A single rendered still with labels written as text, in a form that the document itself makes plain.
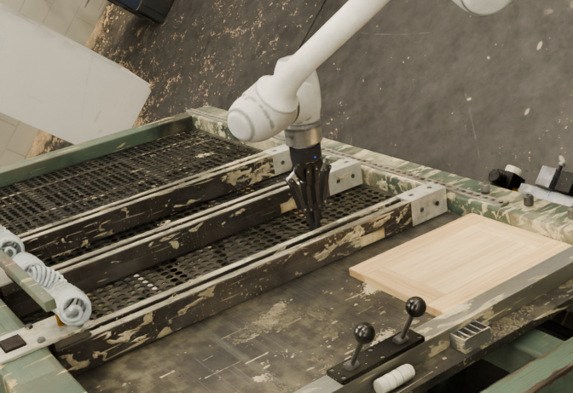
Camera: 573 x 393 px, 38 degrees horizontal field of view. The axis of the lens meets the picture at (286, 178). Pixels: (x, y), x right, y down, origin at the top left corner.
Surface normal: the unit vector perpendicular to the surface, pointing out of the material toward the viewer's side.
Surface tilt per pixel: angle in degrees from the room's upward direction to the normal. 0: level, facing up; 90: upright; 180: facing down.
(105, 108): 90
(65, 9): 90
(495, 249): 51
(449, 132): 0
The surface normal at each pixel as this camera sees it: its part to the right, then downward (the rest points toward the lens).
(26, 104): 0.51, 0.33
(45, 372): -0.13, -0.93
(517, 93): -0.72, -0.35
